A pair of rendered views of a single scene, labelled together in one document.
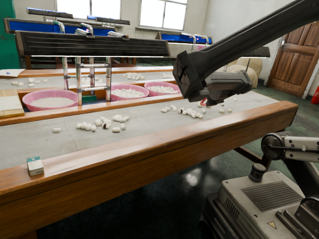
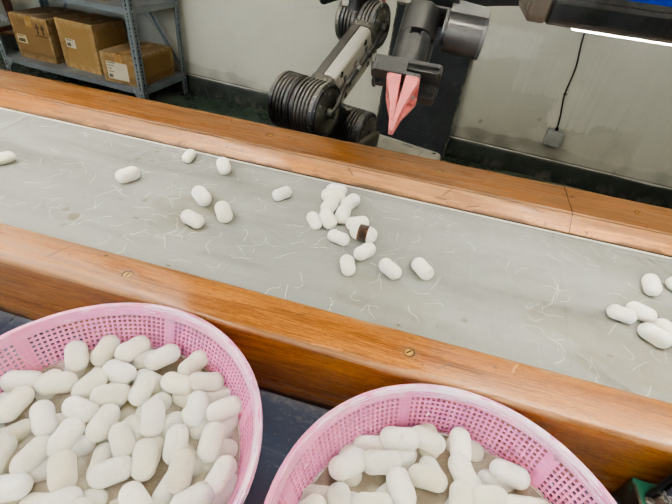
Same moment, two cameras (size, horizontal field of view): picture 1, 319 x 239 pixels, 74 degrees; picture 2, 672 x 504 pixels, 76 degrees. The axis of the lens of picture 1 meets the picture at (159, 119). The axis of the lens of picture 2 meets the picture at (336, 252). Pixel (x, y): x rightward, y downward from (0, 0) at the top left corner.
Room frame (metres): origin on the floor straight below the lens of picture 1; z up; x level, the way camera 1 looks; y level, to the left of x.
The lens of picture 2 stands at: (1.43, 0.23, 1.09)
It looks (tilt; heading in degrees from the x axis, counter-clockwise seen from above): 38 degrees down; 230
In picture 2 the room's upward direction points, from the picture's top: 7 degrees clockwise
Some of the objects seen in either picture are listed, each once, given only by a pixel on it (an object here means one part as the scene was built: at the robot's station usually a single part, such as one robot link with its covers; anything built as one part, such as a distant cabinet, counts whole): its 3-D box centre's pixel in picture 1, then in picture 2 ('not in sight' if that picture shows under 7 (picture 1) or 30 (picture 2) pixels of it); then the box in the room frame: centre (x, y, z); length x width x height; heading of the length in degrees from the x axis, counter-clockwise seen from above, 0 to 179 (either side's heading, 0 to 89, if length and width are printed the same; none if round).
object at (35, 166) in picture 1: (35, 165); not in sight; (0.48, 0.34, 0.78); 0.06 x 0.04 x 0.02; 39
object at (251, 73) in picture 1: (237, 76); not in sight; (4.06, -1.35, 0.40); 0.74 x 0.56 x 0.38; 125
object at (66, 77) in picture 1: (74, 63); not in sight; (1.27, 0.55, 0.90); 0.20 x 0.19 x 0.45; 129
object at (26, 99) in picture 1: (53, 105); not in sight; (1.00, 0.56, 0.72); 0.27 x 0.27 x 0.10
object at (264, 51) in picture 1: (243, 50); not in sight; (1.51, -0.50, 1.08); 0.62 x 0.08 x 0.07; 129
